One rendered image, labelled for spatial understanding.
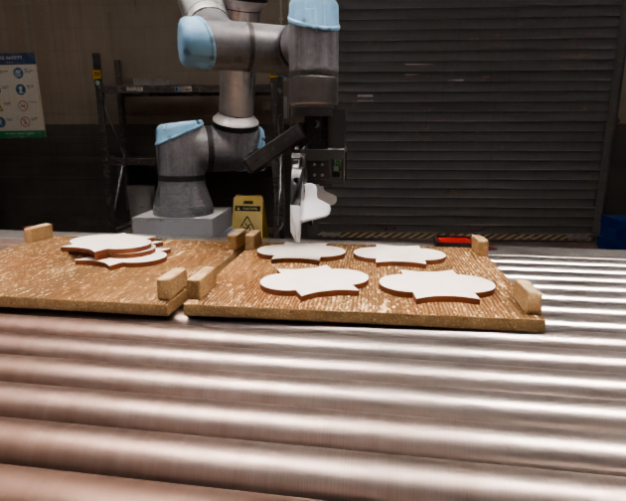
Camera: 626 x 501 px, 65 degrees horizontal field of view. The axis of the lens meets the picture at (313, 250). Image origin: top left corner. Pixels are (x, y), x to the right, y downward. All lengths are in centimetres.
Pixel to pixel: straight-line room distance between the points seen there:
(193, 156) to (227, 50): 47
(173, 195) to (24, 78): 534
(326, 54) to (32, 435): 59
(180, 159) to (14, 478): 95
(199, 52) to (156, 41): 506
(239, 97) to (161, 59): 461
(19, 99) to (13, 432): 617
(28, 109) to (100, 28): 124
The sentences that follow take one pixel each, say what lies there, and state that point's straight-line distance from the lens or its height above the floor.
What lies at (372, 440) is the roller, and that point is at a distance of 39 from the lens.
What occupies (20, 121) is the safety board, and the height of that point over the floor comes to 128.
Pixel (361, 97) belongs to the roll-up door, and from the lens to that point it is 540.
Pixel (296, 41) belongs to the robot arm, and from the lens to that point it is 77.
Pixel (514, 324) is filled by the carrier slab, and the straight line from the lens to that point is 58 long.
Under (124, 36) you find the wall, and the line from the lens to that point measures 601.
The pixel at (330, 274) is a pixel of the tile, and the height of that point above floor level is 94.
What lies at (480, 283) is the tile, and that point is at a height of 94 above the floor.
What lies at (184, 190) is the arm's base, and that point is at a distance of 124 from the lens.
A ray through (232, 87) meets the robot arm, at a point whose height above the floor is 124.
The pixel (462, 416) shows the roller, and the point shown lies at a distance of 43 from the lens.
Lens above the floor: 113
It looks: 13 degrees down
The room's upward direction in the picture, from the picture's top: straight up
